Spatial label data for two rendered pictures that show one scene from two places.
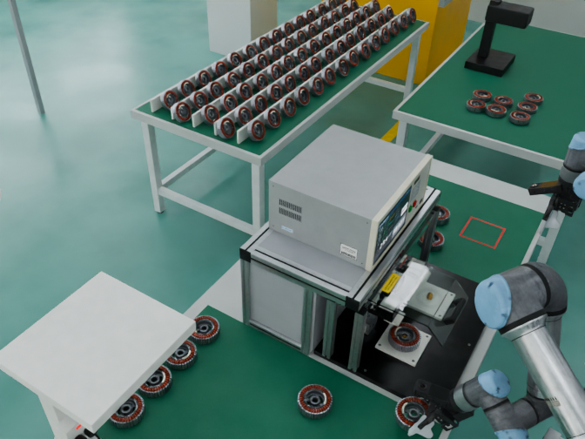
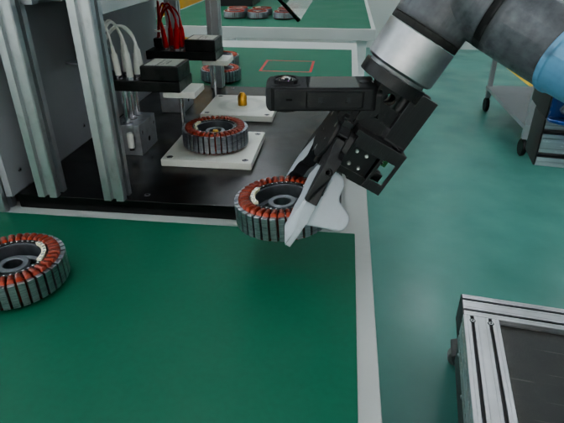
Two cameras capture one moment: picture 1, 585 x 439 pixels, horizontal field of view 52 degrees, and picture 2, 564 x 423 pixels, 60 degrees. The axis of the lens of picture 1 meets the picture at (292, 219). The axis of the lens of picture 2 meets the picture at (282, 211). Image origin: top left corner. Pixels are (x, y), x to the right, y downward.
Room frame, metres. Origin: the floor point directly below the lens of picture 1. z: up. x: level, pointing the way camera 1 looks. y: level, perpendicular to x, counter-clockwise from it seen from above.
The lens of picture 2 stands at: (0.58, -0.18, 1.09)
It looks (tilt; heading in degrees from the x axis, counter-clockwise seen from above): 29 degrees down; 336
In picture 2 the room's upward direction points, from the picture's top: straight up
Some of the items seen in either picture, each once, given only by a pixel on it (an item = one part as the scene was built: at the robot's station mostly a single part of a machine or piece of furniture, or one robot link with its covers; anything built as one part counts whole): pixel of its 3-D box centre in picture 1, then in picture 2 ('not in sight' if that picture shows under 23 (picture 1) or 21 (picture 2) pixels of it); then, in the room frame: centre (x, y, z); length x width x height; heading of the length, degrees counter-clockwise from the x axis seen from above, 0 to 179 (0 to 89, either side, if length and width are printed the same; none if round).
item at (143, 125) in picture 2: (366, 320); (135, 133); (1.44, -0.28, 0.80); 0.07 x 0.05 x 0.06; 149
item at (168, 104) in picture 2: not in sight; (177, 95); (1.65, -0.40, 0.80); 0.07 x 0.05 x 0.06; 149
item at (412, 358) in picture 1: (403, 341); (216, 148); (1.36, -0.40, 0.78); 0.15 x 0.15 x 0.01; 59
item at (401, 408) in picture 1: (413, 414); (282, 206); (1.05, -0.39, 0.82); 0.11 x 0.11 x 0.04
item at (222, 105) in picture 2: not in sight; (242, 107); (1.57, -0.53, 0.78); 0.15 x 0.15 x 0.01; 59
